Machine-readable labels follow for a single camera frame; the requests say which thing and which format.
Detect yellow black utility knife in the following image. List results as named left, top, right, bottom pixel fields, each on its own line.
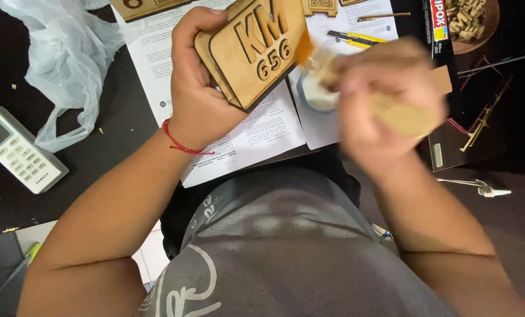
left=326, top=30, right=389, bottom=49

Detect dark board with cutouts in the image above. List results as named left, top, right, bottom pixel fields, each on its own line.
left=427, top=57, right=516, bottom=173

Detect orange glue brush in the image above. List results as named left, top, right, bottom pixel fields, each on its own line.
left=295, top=28, right=333, bottom=84

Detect wooden plaque with raised letters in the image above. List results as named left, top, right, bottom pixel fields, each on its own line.
left=194, top=0, right=310, bottom=113

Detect light wooden piece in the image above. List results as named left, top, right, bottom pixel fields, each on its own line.
left=370, top=92, right=440, bottom=138

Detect small printed paper sheet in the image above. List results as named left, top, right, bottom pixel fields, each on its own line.
left=288, top=0, right=399, bottom=151

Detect red string bracelet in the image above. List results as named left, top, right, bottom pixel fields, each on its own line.
left=162, top=118, right=216, bottom=156

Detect green tipped stick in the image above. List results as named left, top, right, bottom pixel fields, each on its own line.
left=24, top=242, right=42, bottom=266

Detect large printed paper sheet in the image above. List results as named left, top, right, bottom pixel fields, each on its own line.
left=111, top=0, right=308, bottom=189

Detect clear plastic bag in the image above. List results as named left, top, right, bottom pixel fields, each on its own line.
left=0, top=0, right=128, bottom=153

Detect wooden bowl of letters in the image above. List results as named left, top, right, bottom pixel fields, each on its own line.
left=445, top=0, right=501, bottom=55

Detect person's right hand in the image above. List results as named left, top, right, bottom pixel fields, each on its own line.
left=328, top=37, right=449, bottom=176

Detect wooden scrap strips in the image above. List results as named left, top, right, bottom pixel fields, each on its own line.
left=460, top=77, right=513, bottom=153

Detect black wires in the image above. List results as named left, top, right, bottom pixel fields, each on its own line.
left=457, top=48, right=525, bottom=76

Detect white plastic nozzle tool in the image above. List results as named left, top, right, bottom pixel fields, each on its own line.
left=436, top=178, right=512, bottom=198

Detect person's left hand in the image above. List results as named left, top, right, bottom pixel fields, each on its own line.
left=168, top=6, right=250, bottom=153

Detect black glue box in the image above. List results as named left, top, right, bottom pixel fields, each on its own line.
left=423, top=0, right=460, bottom=96

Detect white remote control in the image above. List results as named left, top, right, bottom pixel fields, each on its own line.
left=0, top=104, right=70, bottom=195

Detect grey printed t-shirt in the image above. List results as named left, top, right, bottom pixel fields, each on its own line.
left=137, top=167, right=458, bottom=317

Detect white glue cup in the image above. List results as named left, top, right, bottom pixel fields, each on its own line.
left=296, top=72, right=341, bottom=114

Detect thin wooden stick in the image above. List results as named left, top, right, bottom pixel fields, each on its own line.
left=357, top=12, right=412, bottom=23

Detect wooden plaque with dark edge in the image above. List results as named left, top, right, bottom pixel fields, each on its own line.
left=108, top=0, right=194, bottom=23

